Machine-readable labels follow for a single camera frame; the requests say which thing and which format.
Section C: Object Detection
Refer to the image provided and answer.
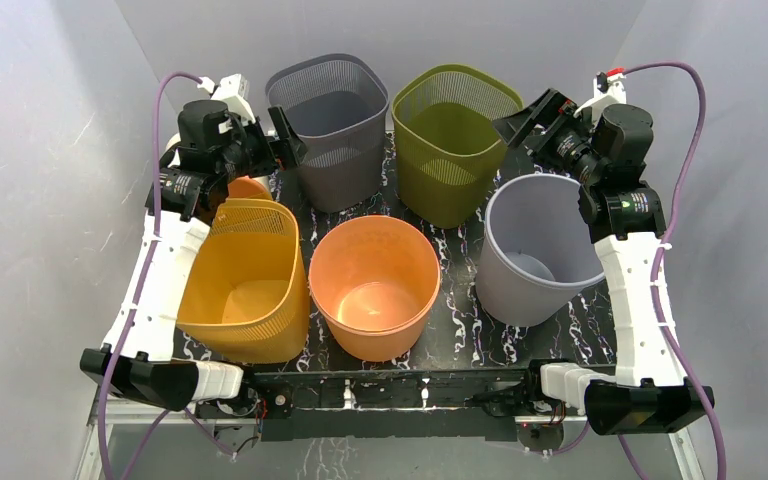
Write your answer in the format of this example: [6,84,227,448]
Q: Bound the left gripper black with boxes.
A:
[216,107,309,184]

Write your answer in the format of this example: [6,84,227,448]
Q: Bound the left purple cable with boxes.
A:
[97,70,240,480]

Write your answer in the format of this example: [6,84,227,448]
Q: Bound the olive green mesh basket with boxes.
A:
[391,64,524,229]

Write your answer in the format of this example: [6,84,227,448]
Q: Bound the light grey round bucket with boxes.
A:
[475,174,605,327]

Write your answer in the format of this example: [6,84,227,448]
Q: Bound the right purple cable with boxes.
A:
[552,62,728,480]

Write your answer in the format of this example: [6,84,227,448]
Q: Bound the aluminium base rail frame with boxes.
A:
[75,380,707,480]

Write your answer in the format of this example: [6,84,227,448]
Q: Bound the orange round plastic bucket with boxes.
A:
[308,215,441,362]

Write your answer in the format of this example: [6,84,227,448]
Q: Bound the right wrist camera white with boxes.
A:
[576,67,627,125]

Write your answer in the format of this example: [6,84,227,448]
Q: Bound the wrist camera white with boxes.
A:
[198,74,255,121]
[576,67,627,125]

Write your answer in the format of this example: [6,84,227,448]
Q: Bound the cream bin with orange rim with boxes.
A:
[227,177,273,201]

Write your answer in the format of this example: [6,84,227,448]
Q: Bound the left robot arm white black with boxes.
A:
[79,99,307,416]

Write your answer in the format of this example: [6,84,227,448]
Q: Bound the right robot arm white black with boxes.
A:
[475,89,714,436]

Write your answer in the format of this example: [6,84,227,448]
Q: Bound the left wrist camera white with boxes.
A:
[198,74,255,121]

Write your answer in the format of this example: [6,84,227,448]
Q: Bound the grey mesh basket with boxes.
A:
[264,53,389,213]

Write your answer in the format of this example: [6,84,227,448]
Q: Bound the purple cable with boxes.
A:
[97,70,240,480]
[552,62,728,480]

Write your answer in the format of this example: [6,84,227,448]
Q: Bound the yellow mesh basket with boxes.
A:
[177,199,310,364]

